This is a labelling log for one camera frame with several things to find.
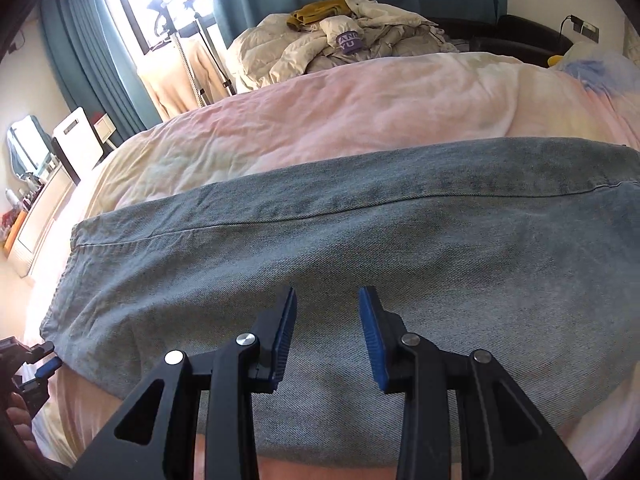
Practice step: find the wall outlet with charger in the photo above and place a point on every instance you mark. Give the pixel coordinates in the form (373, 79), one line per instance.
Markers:
(582, 27)

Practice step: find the white crumpled garment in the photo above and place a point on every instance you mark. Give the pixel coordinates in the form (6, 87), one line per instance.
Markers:
(385, 12)

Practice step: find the white and blue pillow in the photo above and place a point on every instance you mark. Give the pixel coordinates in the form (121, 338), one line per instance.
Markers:
(595, 70)

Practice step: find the pink bed sheet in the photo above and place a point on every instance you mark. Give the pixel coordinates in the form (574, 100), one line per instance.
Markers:
(325, 110)

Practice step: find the beige hanging cloth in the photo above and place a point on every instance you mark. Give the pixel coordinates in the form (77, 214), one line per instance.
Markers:
(170, 85)

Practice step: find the black sofa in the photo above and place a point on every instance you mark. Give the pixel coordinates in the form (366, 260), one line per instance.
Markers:
(515, 32)

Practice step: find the wavy edged mirror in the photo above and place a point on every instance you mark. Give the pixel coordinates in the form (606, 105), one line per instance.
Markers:
(25, 142)

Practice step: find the mustard yellow garment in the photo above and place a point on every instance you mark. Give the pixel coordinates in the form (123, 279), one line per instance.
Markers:
(315, 12)

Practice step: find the group of cosmetic bottles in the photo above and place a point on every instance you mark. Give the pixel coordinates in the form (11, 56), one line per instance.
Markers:
(22, 192)

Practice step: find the blue denim jeans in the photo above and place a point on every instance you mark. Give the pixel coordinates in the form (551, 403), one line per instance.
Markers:
(350, 240)

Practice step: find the orange box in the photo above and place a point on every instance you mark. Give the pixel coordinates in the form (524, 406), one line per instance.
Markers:
(11, 234)

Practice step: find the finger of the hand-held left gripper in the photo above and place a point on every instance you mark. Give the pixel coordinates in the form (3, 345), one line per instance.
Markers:
(47, 368)
(40, 350)

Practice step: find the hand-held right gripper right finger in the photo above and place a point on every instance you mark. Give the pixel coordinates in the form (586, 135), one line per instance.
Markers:
(372, 335)

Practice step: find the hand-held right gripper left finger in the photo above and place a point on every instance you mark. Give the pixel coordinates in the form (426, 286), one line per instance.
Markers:
(282, 335)

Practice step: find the person's left hand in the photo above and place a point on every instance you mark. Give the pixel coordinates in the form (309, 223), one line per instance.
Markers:
(20, 432)

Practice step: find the yellow plush toy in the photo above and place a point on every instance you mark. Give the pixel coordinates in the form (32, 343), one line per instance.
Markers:
(554, 61)

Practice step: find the wall socket with plug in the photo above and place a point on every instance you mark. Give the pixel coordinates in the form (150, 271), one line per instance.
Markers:
(15, 44)

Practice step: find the white chair back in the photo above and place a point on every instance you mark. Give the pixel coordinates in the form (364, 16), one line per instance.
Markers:
(77, 140)

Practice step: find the white vanity table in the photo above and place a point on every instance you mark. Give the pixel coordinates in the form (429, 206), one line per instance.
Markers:
(42, 220)

